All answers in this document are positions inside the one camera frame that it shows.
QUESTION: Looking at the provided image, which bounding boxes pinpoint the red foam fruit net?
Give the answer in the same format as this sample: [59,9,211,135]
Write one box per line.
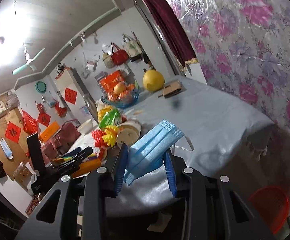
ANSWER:
[91,129,107,148]

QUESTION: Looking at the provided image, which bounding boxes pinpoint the yellow foam fruit net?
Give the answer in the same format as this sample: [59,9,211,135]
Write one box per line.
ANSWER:
[102,125,120,147]

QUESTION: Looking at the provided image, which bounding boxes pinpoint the green tea packet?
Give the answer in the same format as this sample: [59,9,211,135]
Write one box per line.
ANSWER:
[99,109,122,129]

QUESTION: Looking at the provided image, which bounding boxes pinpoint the blue face masks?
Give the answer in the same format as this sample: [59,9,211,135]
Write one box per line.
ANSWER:
[123,120,185,185]

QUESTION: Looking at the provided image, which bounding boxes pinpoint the white paper cup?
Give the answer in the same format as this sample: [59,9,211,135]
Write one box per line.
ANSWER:
[116,119,142,148]

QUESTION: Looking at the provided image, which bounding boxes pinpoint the red plastic trash basket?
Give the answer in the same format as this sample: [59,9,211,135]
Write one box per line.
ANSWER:
[248,185,290,235]

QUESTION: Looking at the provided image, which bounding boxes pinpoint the red cloth side table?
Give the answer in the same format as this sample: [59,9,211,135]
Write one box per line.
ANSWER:
[41,122,81,160]

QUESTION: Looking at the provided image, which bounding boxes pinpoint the orange long box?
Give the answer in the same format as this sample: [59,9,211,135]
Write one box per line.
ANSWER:
[39,121,60,142]

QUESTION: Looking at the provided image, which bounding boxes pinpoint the red plastic bag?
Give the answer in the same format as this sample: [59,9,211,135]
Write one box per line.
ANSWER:
[22,109,39,135]

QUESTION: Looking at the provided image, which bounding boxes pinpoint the white ceramic bowl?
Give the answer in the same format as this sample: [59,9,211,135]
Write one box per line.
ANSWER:
[77,119,93,135]

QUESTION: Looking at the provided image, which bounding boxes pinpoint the grey feather print tablecloth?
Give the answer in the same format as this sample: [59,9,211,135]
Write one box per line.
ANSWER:
[67,76,276,218]

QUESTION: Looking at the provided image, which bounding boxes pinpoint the steel water bottle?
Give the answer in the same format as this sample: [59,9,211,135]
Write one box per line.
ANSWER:
[83,94,98,123]

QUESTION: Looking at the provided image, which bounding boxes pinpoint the green round plate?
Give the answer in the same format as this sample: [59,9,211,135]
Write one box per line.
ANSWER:
[35,81,47,94]

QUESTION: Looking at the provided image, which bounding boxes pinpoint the yellow tissue pack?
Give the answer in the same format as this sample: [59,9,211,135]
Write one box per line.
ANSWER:
[96,99,115,122]

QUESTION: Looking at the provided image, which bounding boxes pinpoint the white refrigerator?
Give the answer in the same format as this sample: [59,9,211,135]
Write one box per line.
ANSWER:
[54,68,92,124]

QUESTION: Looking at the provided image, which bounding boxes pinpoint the green ceiling fan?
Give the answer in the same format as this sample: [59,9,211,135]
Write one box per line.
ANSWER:
[12,43,45,75]

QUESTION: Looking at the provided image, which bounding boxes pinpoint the blue glass fruit bowl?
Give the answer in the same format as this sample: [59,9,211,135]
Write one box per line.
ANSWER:
[101,80,140,109]

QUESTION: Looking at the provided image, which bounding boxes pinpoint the red orange gift box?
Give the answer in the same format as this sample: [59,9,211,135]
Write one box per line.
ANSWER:
[100,70,125,93]

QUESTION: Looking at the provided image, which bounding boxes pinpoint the apple on top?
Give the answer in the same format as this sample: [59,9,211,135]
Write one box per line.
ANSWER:
[114,82,127,95]

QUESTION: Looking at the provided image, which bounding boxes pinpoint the beige hanging bag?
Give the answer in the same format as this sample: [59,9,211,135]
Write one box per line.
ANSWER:
[102,51,115,69]

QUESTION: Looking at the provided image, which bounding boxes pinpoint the red handbag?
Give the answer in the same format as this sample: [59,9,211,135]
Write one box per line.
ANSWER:
[111,42,129,66]

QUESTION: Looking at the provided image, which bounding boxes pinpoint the yellow pomelo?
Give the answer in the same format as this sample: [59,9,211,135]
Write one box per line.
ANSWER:
[143,69,165,92]

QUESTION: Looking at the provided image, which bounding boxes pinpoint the white tote bag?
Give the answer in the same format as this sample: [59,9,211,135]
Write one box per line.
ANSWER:
[123,34,142,62]

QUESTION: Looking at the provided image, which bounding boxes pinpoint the floral plastic sheet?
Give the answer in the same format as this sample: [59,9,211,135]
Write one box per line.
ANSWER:
[151,0,290,181]

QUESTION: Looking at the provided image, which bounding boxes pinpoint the dark red curtain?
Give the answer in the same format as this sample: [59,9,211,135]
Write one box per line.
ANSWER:
[143,0,198,67]

